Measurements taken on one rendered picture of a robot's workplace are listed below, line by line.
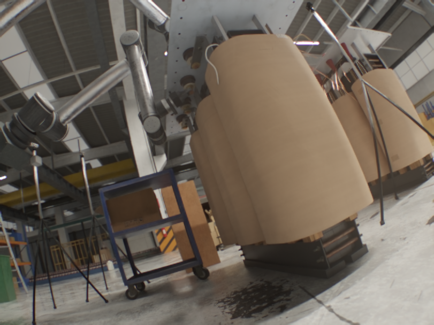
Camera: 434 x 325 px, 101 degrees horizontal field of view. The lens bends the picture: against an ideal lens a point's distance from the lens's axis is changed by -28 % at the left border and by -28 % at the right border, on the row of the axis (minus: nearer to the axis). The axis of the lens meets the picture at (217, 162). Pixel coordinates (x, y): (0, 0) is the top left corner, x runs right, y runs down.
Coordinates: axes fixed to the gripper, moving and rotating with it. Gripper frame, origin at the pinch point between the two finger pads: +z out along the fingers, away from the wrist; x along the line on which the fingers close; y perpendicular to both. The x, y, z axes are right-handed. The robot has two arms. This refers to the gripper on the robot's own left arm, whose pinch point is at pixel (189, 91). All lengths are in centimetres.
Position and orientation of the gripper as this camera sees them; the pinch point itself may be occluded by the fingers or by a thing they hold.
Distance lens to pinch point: 169.6
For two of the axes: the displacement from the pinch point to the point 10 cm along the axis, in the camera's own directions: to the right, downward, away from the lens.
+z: 8.5, -5.3, 0.0
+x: 1.4, 2.2, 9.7
